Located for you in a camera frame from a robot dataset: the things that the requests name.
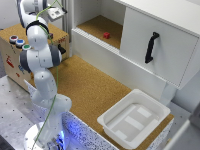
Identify green button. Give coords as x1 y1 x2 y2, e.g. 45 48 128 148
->
21 43 33 52

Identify red button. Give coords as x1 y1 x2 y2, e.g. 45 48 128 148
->
8 34 19 44

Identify white cabinet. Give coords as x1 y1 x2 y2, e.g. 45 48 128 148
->
70 0 200 108

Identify blue button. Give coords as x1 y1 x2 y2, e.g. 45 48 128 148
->
15 38 26 48

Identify pink block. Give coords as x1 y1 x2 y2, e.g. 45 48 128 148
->
102 31 112 40

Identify black door handle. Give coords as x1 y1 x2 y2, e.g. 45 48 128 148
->
144 31 161 65

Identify white plastic box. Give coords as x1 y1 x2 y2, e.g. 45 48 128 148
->
96 88 172 150

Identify wooden drawer box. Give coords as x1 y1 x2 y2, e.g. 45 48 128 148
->
0 22 71 92

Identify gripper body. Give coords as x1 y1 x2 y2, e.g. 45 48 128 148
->
47 6 68 22

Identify white sliding door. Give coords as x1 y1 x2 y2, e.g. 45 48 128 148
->
119 6 200 90

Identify green cable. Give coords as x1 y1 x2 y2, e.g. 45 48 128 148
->
31 0 67 150

